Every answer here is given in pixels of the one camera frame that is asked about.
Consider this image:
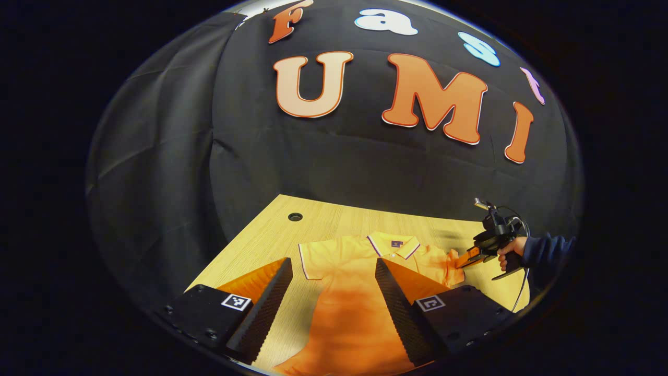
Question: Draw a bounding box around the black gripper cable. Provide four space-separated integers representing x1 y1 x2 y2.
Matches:
496 205 533 313

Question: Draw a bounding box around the orange collared T-shirt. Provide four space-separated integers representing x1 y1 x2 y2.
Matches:
274 232 466 376

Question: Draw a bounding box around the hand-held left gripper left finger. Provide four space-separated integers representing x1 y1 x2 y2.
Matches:
164 257 294 365

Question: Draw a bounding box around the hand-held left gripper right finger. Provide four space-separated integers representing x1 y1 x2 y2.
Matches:
375 257 515 367

